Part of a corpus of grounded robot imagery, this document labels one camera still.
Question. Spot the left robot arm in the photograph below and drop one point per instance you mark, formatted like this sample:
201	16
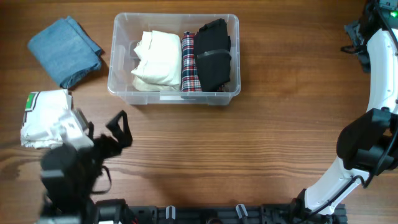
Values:
69	174

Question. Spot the blue denim cloth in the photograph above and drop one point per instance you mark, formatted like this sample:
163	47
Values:
66	53

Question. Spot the red plaid shirt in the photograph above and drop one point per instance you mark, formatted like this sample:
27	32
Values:
189	76

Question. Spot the clear plastic storage bin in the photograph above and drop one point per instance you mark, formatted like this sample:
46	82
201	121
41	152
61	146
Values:
127	32

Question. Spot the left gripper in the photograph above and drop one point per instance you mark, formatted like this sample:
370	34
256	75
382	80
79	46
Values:
124	140

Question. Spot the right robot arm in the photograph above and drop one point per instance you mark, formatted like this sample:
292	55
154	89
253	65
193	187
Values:
368	146

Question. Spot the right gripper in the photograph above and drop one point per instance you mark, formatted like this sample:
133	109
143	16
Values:
351	29

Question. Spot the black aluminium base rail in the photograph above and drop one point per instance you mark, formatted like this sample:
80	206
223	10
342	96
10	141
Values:
202	214

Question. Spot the white printed t-shirt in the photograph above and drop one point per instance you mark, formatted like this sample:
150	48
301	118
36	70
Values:
40	122

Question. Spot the cream cloth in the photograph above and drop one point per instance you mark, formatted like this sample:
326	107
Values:
160	66

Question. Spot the black garment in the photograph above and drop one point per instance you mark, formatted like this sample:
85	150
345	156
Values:
212	55

